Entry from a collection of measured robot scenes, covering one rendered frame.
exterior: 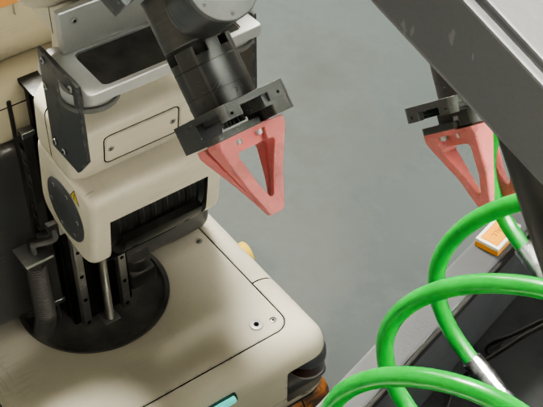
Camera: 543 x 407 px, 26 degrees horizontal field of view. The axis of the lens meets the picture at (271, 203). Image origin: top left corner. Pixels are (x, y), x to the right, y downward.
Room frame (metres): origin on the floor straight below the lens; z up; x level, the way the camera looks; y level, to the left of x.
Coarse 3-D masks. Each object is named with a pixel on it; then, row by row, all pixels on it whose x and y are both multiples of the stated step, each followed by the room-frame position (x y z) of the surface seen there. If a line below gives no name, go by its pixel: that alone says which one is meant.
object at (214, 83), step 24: (192, 48) 0.77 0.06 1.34; (216, 48) 0.77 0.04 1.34; (192, 72) 0.76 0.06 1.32; (216, 72) 0.76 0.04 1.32; (240, 72) 0.76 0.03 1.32; (192, 96) 0.75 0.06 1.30; (216, 96) 0.74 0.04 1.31; (240, 96) 0.73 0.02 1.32; (192, 120) 0.74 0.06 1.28; (216, 120) 0.72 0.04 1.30; (240, 120) 0.75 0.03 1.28
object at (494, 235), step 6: (492, 228) 0.94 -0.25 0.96; (498, 228) 0.94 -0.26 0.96; (486, 234) 0.93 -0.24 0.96; (492, 234) 0.93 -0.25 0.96; (498, 234) 0.93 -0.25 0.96; (486, 240) 0.92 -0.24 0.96; (492, 240) 0.92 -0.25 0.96; (498, 240) 0.92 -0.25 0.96; (480, 246) 0.92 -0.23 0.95; (486, 246) 0.92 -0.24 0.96; (504, 246) 0.92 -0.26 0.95; (492, 252) 0.91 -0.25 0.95; (498, 252) 0.91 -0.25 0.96
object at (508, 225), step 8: (496, 136) 0.73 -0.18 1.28; (496, 144) 0.73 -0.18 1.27; (496, 152) 0.73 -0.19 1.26; (496, 176) 0.73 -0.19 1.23; (496, 184) 0.73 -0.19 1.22; (496, 192) 0.73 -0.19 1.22; (504, 216) 0.72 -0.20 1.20; (512, 216) 0.72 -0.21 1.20; (504, 224) 0.71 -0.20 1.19; (512, 224) 0.71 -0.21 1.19; (504, 232) 0.71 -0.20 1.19; (512, 232) 0.71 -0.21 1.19; (520, 232) 0.71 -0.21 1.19; (512, 240) 0.71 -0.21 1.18; (520, 240) 0.70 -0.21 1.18
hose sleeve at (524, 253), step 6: (528, 240) 0.71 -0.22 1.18; (522, 246) 0.70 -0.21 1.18; (528, 246) 0.70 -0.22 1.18; (516, 252) 0.70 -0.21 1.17; (522, 252) 0.70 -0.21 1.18; (528, 252) 0.70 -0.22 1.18; (534, 252) 0.70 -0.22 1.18; (522, 258) 0.69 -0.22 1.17; (528, 258) 0.69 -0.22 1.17; (534, 258) 0.69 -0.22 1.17; (528, 264) 0.69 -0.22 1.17; (534, 264) 0.69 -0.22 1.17; (528, 270) 0.69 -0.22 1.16; (534, 270) 0.69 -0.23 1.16; (540, 270) 0.69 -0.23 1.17; (540, 276) 0.68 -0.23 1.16
